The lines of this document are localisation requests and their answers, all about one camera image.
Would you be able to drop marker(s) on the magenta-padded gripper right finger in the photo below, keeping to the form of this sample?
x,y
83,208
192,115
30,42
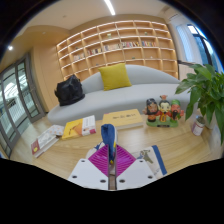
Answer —
x,y
126,161

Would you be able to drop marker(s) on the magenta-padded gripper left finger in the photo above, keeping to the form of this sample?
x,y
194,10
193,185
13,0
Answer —
x,y
98,160

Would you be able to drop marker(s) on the white towel with animal print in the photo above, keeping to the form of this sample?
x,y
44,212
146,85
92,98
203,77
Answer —
x,y
108,136

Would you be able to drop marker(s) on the yellow and orange book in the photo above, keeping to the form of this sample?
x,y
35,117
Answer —
x,y
78,127

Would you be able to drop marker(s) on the flat yellow book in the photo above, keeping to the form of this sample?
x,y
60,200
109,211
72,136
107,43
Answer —
x,y
122,118

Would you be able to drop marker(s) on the red and white book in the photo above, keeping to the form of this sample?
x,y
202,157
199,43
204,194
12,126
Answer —
x,y
46,139

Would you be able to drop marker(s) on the colourful figurine group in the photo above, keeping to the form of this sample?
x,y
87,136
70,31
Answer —
x,y
164,111

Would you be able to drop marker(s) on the grey curved sofa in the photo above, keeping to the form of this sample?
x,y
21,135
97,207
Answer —
x,y
133,95

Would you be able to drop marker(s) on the black bag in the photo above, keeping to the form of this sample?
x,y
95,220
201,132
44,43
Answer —
x,y
69,90

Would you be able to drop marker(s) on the small white and red can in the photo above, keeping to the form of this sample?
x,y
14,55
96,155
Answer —
x,y
198,126

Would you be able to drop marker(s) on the yellow cushion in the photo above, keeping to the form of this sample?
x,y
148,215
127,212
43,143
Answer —
x,y
114,76

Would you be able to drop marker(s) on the green potted plant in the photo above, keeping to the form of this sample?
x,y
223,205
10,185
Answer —
x,y
206,90

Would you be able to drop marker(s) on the wooden bookshelf unit with books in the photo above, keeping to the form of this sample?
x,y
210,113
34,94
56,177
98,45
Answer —
x,y
120,43

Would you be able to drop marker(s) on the long ceiling light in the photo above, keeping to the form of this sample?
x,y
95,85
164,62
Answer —
x,y
109,7

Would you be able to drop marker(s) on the glass door with grey frame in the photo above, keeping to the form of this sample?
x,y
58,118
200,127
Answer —
x,y
23,96

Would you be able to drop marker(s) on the window with dark frame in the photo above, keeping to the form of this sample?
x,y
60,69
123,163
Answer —
x,y
196,45

